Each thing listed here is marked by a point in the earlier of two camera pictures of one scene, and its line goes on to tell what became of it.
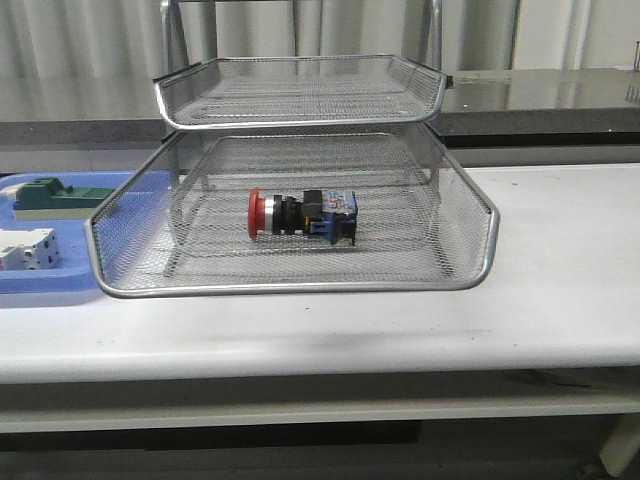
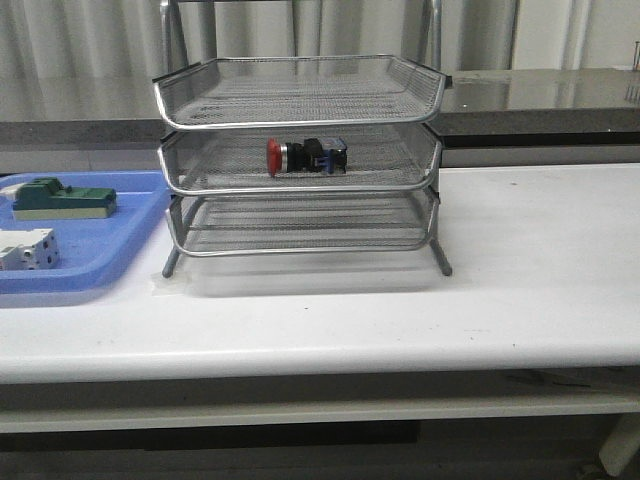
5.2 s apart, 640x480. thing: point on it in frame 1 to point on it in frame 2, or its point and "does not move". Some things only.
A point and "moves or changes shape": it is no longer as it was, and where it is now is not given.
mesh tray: (180, 227) moves or changes shape
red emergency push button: (331, 215) to (323, 155)
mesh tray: (258, 92) does not move
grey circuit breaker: (29, 249) does not move
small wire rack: (636, 60) does not move
